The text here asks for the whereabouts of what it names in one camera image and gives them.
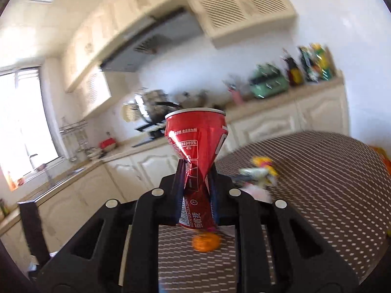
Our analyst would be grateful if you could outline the crushed red soda can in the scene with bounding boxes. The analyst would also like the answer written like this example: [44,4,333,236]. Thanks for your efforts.
[165,108,229,230]

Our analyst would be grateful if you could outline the yellow bag with pink band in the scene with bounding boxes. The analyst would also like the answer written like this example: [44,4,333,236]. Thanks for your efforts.
[239,156,278,187]

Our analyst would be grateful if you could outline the lower cream cabinets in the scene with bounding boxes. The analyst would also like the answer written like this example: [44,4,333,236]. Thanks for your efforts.
[0,84,351,269]

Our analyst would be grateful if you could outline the black gas stove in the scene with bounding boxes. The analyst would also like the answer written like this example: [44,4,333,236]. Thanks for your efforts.
[132,121,166,147]

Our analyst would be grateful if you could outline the red white bowl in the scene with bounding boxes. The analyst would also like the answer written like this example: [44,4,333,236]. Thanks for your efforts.
[99,137,117,153]

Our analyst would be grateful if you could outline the stainless steel stock pot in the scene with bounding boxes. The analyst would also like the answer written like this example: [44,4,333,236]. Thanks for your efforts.
[135,89,182,124]

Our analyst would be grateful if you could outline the steel wok with lid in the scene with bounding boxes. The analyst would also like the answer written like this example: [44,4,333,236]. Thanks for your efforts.
[174,89,208,108]

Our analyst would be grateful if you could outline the pink utensil cup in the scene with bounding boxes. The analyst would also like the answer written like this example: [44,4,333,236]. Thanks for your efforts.
[229,87,244,105]

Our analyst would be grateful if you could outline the white colander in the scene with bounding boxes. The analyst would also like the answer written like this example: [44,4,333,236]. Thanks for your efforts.
[121,103,141,122]

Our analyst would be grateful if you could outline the hanging utensil rack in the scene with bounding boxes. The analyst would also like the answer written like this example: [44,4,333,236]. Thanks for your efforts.
[59,116,90,163]

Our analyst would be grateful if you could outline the green electric grill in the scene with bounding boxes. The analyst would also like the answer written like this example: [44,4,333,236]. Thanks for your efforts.
[249,63,289,99]

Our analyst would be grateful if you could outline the brown polka dot tablecloth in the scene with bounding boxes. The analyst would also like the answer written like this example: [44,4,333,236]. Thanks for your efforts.
[157,130,391,293]

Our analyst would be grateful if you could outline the large dark soy sauce bottle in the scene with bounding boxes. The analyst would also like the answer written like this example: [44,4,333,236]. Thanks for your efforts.
[282,48,304,87]

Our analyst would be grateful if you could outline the range hood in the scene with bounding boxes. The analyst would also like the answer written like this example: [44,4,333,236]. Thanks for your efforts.
[100,7,204,73]

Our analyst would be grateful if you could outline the window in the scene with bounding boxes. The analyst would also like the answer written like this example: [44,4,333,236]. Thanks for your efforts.
[1,67,60,191]

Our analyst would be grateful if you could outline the green yellow bottle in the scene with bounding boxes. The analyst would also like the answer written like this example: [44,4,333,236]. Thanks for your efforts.
[311,43,333,81]

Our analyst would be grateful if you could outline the upper left cream cabinet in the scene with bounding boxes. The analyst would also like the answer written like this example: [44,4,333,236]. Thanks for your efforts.
[62,5,160,120]

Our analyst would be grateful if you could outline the cream cabinet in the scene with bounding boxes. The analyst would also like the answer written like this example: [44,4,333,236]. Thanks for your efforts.
[62,5,160,120]
[189,0,297,48]

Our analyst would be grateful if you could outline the upper right cream cabinet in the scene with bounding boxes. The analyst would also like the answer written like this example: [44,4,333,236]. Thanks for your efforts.
[189,0,297,48]

